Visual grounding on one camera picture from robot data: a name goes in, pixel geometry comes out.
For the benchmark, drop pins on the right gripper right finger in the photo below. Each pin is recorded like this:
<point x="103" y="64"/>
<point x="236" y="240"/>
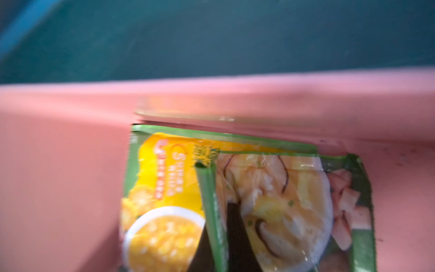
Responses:
<point x="241" y="255"/>

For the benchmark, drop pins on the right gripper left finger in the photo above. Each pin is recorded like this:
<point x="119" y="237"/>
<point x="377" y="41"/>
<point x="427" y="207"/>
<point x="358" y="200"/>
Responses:
<point x="203" y="260"/>

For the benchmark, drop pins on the green soup packet yellow corn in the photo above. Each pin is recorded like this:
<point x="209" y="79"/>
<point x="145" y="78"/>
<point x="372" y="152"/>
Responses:
<point x="171" y="192"/>

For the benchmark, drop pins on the green packet mushroom soup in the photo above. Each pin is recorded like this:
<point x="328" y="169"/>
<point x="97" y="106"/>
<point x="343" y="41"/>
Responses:
<point x="303" y="212"/>

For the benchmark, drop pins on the pink plastic tray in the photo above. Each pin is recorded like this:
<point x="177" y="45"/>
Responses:
<point x="64" y="148"/>

